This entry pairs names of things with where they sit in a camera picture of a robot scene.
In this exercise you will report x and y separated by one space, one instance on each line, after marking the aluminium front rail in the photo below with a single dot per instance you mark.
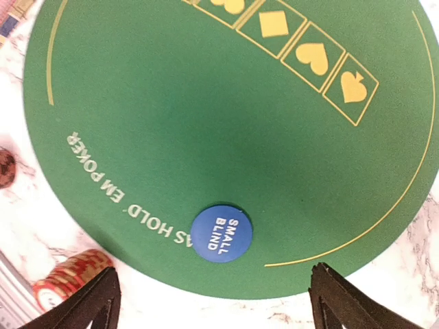
18 305

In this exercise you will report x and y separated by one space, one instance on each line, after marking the black poker chip stack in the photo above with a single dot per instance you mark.
8 168

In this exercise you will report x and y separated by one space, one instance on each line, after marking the playing card box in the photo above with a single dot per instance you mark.
14 12

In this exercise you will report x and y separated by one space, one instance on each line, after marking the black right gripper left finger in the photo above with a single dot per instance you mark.
95 305

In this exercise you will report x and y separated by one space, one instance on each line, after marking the blue small blind button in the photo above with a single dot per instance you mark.
221 233

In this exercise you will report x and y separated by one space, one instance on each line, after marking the round green poker mat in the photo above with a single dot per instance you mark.
319 119

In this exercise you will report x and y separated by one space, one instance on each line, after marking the red poker chip stack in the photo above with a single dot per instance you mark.
69 277

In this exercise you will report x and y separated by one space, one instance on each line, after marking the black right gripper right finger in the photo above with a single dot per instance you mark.
336 303

